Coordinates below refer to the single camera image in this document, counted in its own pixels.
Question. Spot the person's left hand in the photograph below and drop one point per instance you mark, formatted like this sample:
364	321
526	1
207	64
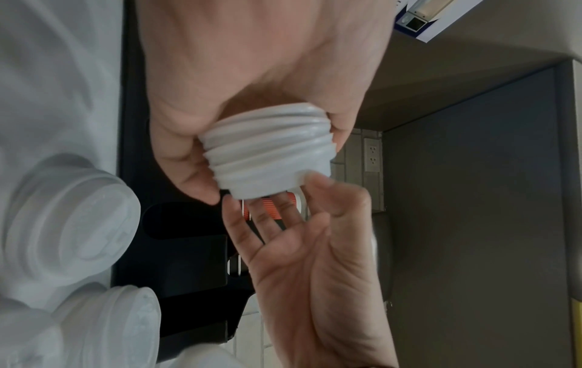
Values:
263	54

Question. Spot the person's right hand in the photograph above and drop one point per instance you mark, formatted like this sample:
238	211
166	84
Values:
318	287

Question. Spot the small white lids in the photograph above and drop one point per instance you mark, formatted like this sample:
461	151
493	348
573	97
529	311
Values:
273	154

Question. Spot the black cup holder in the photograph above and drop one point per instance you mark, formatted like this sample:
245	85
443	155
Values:
182	251

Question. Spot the stack of red paper cups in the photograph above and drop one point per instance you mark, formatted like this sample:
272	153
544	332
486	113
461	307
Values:
270	208

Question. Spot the microwave safety poster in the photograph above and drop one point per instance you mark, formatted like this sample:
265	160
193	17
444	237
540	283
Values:
436	21

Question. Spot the white wall socket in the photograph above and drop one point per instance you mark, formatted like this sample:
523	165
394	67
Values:
372	154

